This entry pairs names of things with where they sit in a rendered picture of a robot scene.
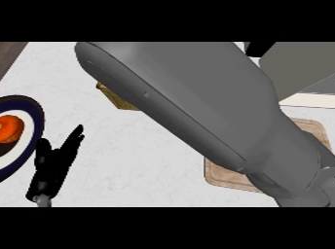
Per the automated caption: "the blue and white plate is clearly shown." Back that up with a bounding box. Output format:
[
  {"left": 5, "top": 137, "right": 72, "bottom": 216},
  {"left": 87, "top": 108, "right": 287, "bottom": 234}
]
[{"left": 0, "top": 94, "right": 47, "bottom": 192}]

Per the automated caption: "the wicker basket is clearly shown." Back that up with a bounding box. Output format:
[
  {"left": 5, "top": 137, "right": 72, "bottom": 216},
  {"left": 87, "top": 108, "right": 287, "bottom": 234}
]
[{"left": 94, "top": 81, "right": 140, "bottom": 112}]

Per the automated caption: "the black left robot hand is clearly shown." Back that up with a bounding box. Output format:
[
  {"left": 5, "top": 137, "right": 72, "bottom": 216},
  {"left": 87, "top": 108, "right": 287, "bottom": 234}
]
[{"left": 25, "top": 124, "right": 85, "bottom": 203}]

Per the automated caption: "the orange fruit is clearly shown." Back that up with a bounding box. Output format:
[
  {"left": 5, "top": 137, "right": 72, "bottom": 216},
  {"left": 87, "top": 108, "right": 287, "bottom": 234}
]
[{"left": 0, "top": 114, "right": 28, "bottom": 145}]

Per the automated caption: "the black object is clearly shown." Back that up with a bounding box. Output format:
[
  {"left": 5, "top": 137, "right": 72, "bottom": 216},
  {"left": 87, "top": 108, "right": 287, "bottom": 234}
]
[{"left": 243, "top": 42, "right": 277, "bottom": 59}]

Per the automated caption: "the pale wooden cutting board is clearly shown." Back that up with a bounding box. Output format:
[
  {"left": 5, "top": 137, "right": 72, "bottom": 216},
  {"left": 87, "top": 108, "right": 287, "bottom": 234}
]
[{"left": 202, "top": 117, "right": 333, "bottom": 195}]

